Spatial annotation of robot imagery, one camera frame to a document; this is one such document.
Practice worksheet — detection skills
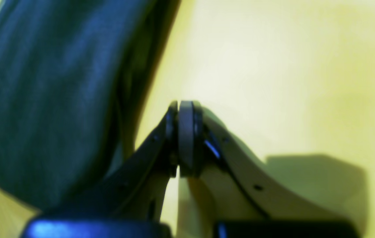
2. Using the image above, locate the dark green long-sleeve shirt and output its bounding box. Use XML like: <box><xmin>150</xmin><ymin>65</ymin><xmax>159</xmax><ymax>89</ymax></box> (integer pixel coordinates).
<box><xmin>0</xmin><ymin>0</ymin><xmax>178</xmax><ymax>210</ymax></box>

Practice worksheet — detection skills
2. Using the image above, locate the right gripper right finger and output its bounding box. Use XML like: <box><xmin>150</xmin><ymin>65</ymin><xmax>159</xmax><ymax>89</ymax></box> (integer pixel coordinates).
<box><xmin>192</xmin><ymin>101</ymin><xmax>343</xmax><ymax>222</ymax></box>

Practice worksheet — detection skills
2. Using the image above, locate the yellow table cloth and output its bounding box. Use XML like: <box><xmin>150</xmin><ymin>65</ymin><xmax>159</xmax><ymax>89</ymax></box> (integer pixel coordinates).
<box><xmin>0</xmin><ymin>0</ymin><xmax>375</xmax><ymax>238</ymax></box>

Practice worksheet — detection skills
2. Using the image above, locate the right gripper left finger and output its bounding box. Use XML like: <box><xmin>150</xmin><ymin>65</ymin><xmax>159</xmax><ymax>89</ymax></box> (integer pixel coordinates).
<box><xmin>42</xmin><ymin>101</ymin><xmax>194</xmax><ymax>221</ymax></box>

